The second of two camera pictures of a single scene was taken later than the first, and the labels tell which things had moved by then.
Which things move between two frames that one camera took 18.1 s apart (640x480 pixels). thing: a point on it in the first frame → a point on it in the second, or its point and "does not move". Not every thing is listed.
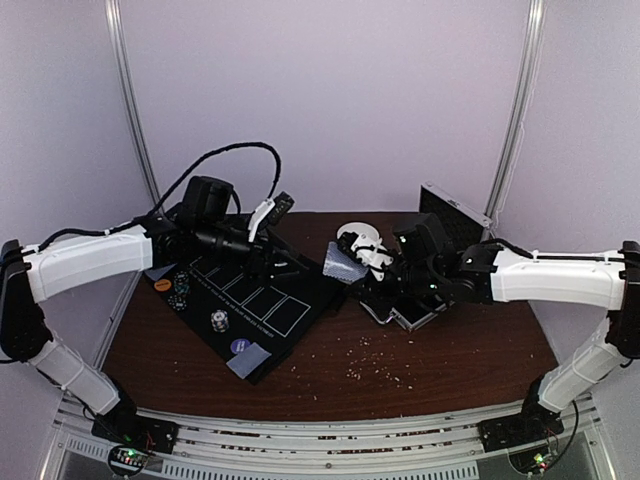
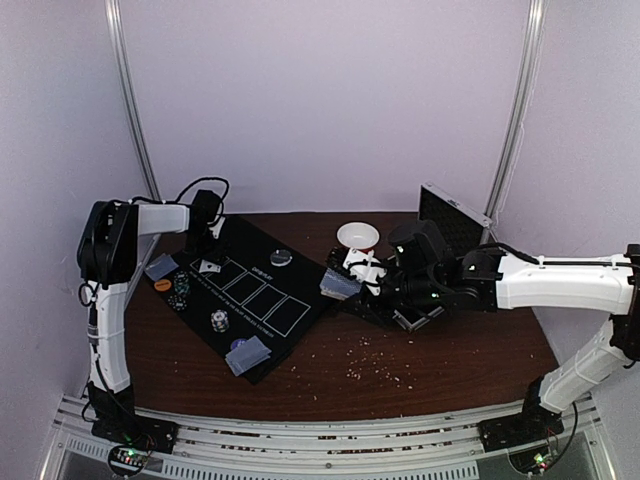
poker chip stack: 181,281 does not move
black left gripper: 261,271 → 220,251
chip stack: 177,302 does not move
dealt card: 159,272 does not move
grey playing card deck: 341,266 → 338,286
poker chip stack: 219,320 does not move
